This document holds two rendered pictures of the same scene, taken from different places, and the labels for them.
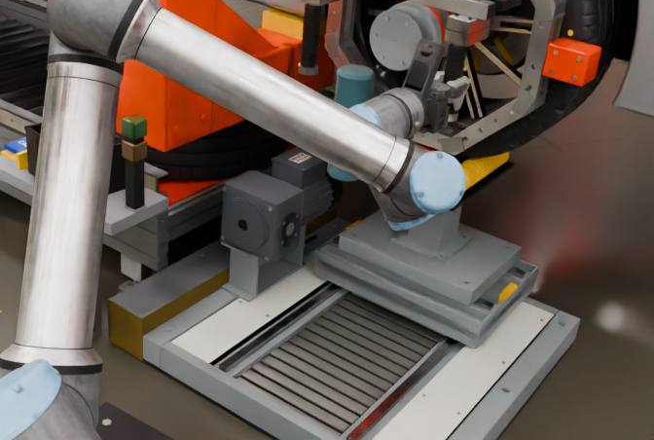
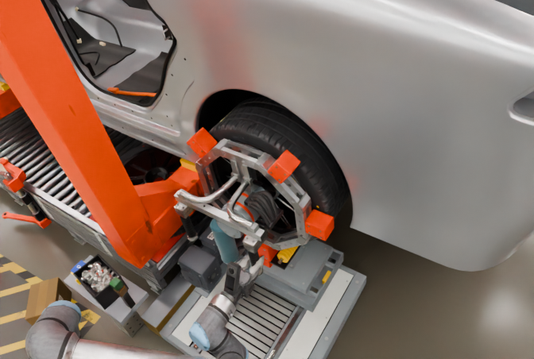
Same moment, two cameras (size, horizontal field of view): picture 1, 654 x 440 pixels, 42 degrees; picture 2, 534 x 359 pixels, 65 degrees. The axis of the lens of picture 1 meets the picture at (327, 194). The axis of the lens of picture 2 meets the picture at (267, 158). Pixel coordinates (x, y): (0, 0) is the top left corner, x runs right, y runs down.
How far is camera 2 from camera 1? 1.15 m
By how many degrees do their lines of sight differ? 17
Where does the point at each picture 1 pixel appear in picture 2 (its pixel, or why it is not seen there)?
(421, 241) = not seen: hidden behind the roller
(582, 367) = (369, 301)
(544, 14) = (298, 210)
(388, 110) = (212, 323)
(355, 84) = (219, 233)
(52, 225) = not seen: outside the picture
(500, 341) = (326, 301)
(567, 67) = (316, 233)
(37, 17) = not seen: hidden behind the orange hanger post
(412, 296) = (279, 289)
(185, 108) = (144, 248)
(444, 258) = (292, 268)
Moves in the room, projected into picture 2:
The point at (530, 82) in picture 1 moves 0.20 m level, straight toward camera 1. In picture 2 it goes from (301, 233) to (292, 278)
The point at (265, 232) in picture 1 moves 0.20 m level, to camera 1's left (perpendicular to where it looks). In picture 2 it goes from (200, 283) to (162, 285)
